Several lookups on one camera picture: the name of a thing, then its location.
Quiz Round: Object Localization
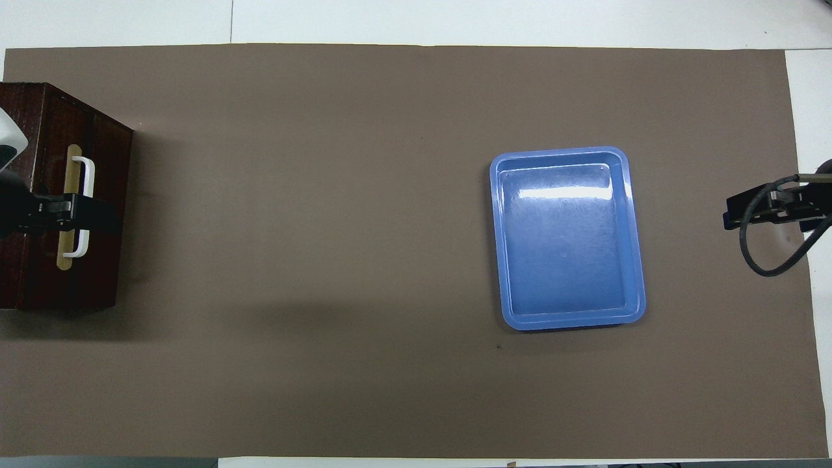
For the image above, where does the dark wooden cabinet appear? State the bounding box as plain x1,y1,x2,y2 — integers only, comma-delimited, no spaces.
0,81,135,310

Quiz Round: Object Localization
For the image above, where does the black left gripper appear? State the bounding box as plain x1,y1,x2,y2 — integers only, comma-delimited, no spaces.
0,170,122,239

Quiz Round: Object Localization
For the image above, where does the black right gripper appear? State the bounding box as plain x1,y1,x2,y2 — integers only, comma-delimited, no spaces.
723,177,832,233

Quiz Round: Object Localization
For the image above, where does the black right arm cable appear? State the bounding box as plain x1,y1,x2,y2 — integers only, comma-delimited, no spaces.
736,174,832,278

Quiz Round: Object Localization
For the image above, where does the wooden drawer with white handle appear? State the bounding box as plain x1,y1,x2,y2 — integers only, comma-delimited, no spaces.
21,84,134,308

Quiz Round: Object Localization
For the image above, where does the blue plastic tray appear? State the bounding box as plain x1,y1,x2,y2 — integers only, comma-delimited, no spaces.
489,146,647,332

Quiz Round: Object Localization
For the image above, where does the brown table mat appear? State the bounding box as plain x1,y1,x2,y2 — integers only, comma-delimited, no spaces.
0,43,830,460

